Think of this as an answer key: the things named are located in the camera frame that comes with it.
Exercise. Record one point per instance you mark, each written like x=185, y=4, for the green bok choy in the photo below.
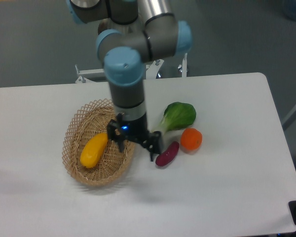
x=176, y=116

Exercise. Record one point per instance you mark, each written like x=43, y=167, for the woven wicker basket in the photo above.
x=90, y=120

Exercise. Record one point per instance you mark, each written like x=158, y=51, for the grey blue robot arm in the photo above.
x=124, y=57

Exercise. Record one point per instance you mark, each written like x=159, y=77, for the purple sweet potato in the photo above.
x=168, y=155

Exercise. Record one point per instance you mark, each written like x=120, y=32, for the orange tangerine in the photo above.
x=191, y=139

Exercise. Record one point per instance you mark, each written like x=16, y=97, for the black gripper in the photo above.
x=135, y=131

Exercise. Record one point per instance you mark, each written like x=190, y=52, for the yellow mango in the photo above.
x=93, y=150

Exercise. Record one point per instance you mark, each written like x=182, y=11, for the white metal base frame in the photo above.
x=153, y=71

